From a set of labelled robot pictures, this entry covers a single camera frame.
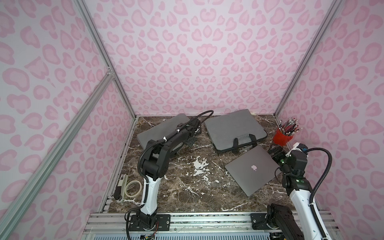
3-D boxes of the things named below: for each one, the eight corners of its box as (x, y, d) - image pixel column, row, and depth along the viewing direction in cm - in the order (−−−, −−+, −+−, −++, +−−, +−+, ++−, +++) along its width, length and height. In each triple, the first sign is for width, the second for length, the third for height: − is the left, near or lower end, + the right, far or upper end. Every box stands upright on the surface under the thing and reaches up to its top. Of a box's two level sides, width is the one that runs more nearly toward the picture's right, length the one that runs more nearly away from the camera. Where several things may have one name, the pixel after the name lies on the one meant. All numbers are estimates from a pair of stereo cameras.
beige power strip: (118, 203, 82) (115, 201, 78) (122, 177, 91) (119, 174, 88) (124, 202, 82) (121, 200, 79) (127, 176, 91) (125, 173, 88)
